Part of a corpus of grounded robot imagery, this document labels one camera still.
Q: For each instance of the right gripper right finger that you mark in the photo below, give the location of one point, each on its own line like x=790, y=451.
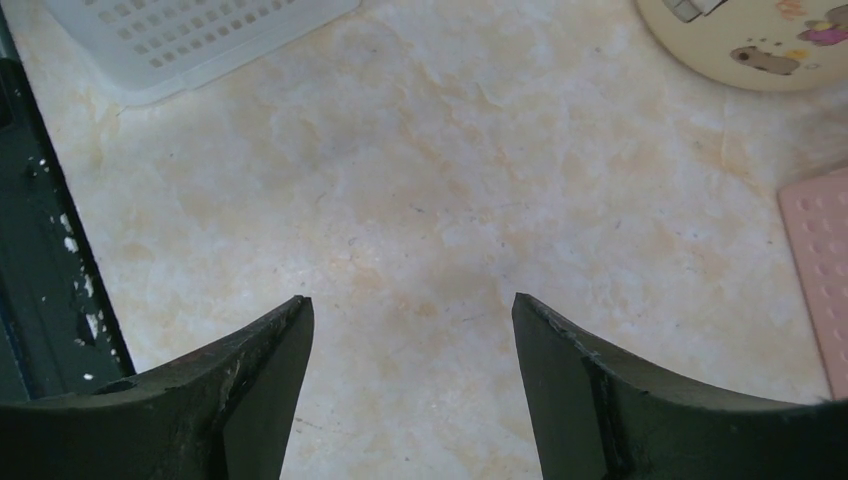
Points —
x=599, y=411

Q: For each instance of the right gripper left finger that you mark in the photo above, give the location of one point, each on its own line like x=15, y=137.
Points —
x=223, y=411

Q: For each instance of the pink plastic basket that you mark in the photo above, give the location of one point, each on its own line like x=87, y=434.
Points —
x=814, y=213

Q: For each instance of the white perforated plastic basket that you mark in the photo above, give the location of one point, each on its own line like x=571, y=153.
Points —
x=143, y=52

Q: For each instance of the orange capybara bucket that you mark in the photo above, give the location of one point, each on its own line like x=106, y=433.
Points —
x=773, y=46

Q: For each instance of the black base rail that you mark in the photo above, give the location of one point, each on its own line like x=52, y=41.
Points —
x=59, y=331

